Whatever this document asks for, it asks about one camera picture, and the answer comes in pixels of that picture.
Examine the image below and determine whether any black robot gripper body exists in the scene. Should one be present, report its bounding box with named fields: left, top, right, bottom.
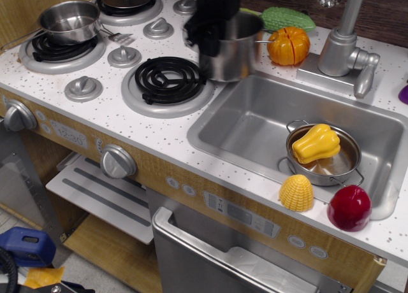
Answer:
left=184, top=0, right=240, bottom=57

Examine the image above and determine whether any tall steel pot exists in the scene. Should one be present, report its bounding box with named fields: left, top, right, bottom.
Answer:
left=199, top=11, right=268, bottom=82

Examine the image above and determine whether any grey stove top knob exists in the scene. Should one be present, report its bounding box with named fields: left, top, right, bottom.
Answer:
left=64, top=76, right=103, bottom=103
left=173, top=0, right=196, bottom=15
left=107, top=45, right=142, bottom=68
left=143, top=17, right=174, bottom=40

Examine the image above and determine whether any green plastic plate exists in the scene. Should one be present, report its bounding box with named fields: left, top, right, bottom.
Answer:
left=240, top=8, right=261, bottom=17

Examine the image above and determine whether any green bitter gourd toy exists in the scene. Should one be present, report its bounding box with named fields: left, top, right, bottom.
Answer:
left=260, top=7, right=316, bottom=32

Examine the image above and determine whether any orange pumpkin toy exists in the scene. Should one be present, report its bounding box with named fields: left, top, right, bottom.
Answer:
left=266, top=26, right=310, bottom=66

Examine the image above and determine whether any front right black burner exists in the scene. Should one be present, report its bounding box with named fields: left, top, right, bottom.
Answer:
left=135, top=57, right=207, bottom=104

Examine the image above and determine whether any black burner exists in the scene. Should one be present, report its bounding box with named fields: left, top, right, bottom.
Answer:
left=31, top=31, right=98, bottom=62
left=135, top=57, right=207, bottom=104
left=96, top=0, right=156, bottom=17

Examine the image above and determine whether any small metal spatula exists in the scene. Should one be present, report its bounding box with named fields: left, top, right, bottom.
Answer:
left=101, top=24, right=135, bottom=46

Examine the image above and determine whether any back left black burner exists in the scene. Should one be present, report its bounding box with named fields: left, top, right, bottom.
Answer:
left=96, top=0, right=156, bottom=17

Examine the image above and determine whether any silver toy faucet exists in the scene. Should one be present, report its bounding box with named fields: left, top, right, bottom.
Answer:
left=296, top=0, right=380, bottom=99

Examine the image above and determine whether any yellow bell pepper toy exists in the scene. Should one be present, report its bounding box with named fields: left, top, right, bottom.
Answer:
left=292, top=124, right=341, bottom=164

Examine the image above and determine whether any front left black burner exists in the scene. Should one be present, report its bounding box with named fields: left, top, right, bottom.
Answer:
left=31, top=31, right=98, bottom=62

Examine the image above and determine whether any grey oven dial right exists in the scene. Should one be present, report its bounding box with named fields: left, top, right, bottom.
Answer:
left=99, top=144, right=138, bottom=179

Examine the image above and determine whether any grey oven dial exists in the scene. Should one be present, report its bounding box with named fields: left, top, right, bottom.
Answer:
left=4, top=99, right=37, bottom=132
left=99, top=144, right=138, bottom=179

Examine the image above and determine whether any yellow corn toy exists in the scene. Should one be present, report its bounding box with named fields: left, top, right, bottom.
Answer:
left=279, top=175, right=314, bottom=212

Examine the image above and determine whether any purple toy object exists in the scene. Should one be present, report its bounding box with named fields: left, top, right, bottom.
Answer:
left=398, top=85, right=408, bottom=104

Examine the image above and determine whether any white oven shelf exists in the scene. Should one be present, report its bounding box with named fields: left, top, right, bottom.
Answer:
left=46, top=154, right=153, bottom=245

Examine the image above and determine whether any grey oven dial left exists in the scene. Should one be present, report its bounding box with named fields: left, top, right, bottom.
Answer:
left=4, top=99, right=37, bottom=132

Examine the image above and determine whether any red apple toy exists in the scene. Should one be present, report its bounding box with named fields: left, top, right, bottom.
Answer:
left=327, top=185, right=372, bottom=232

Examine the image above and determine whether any grey dishwasher door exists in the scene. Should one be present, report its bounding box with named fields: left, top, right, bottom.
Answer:
left=152, top=207, right=352, bottom=292

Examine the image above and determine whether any grey open oven door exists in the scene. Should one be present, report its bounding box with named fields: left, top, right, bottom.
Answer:
left=0, top=117, right=73, bottom=268

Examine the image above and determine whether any blue clamp tool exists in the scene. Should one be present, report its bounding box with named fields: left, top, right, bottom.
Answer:
left=1, top=227, right=56, bottom=268

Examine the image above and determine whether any yellow cloth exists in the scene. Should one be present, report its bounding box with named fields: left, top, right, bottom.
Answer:
left=24, top=266, right=65, bottom=289

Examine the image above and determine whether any steel saucepan with handle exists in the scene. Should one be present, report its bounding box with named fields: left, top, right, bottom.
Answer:
left=1, top=1, right=101, bottom=52

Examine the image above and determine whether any small steel two-handle pan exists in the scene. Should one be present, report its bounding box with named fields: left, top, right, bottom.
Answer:
left=286, top=121, right=361, bottom=186

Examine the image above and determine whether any black cable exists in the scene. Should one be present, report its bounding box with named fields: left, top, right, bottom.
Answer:
left=0, top=247, right=18, bottom=293

